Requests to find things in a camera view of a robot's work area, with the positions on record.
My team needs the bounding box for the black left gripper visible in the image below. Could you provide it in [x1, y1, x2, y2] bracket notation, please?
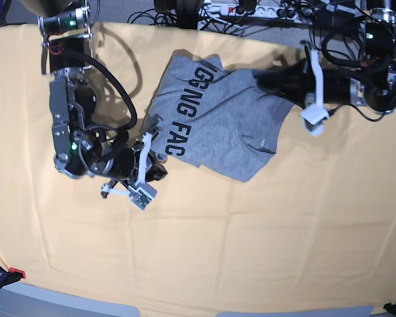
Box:
[255, 59, 353, 109]

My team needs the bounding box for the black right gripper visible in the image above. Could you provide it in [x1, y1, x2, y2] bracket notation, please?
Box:
[110, 146, 168, 184]

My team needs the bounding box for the grey t-shirt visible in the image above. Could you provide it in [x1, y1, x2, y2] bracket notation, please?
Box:
[143, 54, 293, 182]

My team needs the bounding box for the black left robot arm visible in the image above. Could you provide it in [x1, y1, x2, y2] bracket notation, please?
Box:
[257, 1, 396, 116]

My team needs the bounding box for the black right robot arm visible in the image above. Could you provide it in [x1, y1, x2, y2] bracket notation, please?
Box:
[22, 1, 167, 186]

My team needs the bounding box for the white power strip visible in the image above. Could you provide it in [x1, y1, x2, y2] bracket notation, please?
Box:
[199, 3, 315, 24]

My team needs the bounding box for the yellow table cloth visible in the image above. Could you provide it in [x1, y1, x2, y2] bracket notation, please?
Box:
[0, 24, 396, 316]

